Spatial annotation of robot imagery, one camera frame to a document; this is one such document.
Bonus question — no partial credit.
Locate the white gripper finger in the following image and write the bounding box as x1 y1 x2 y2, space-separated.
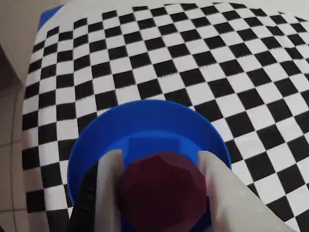
197 150 294 232

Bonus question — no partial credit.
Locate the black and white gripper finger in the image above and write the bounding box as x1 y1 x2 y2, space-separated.
69 149 125 232

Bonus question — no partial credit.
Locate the pink ball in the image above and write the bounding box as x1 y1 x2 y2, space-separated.
117 151 208 230

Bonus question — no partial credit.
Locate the blue round box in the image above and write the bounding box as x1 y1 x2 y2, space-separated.
67 99 232 232

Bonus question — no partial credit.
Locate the black white checkered mat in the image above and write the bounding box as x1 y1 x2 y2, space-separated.
21 0 309 232

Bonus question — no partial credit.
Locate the blue tape strip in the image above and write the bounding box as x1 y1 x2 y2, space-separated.
38 4 66 32

